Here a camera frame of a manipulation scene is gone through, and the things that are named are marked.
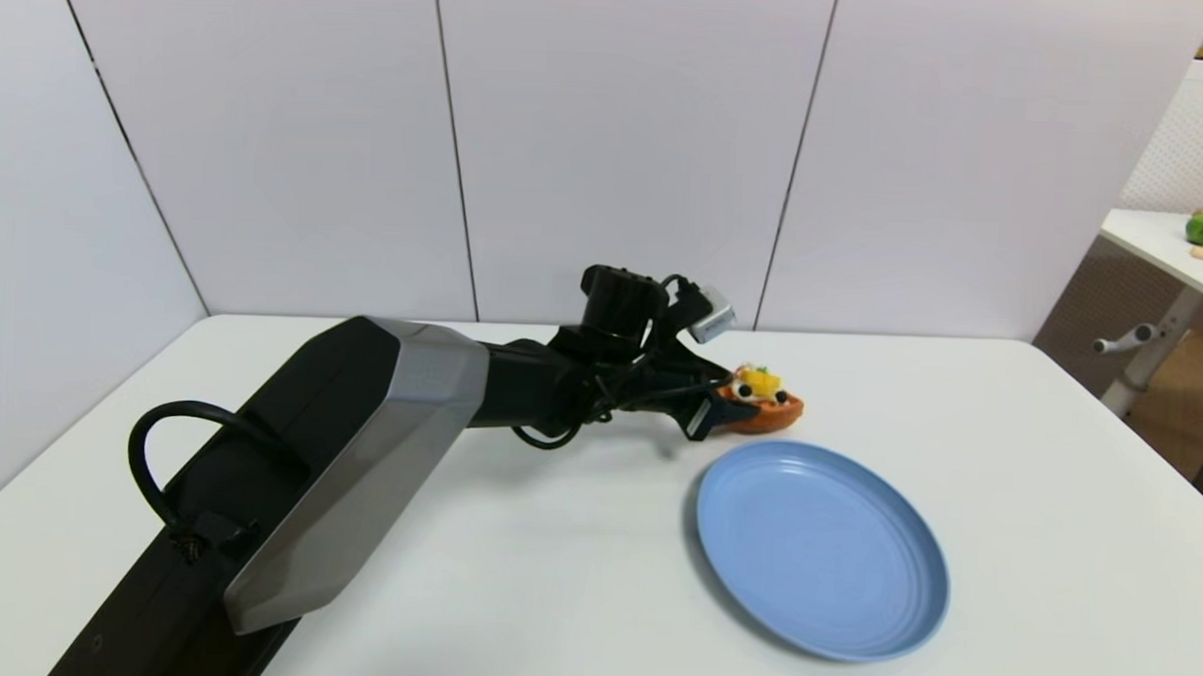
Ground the white side table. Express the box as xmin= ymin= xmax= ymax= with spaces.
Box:
xmin=1097 ymin=207 xmax=1203 ymax=318

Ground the white table leg with crank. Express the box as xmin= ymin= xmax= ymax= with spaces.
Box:
xmin=1090 ymin=283 xmax=1203 ymax=420

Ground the orange triangle bread with toppings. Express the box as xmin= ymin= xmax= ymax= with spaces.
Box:
xmin=715 ymin=361 xmax=807 ymax=437

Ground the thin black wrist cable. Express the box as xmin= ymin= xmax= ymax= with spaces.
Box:
xmin=511 ymin=267 xmax=727 ymax=459

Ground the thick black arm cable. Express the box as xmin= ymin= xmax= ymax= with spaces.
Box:
xmin=122 ymin=398 xmax=295 ymax=568

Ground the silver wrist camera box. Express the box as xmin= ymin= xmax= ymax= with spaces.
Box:
xmin=683 ymin=284 xmax=740 ymax=346

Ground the white perforated panel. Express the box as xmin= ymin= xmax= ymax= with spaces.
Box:
xmin=1118 ymin=58 xmax=1203 ymax=217

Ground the brown cardboard box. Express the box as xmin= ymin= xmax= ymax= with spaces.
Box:
xmin=1124 ymin=327 xmax=1203 ymax=480

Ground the blue round plate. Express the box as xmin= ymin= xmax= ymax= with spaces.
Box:
xmin=691 ymin=438 xmax=956 ymax=665

